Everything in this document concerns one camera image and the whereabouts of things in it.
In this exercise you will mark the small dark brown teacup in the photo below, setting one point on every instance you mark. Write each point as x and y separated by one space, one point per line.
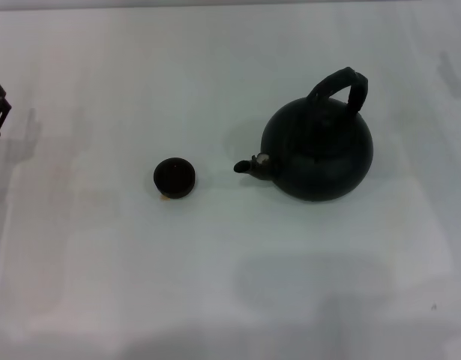
174 179

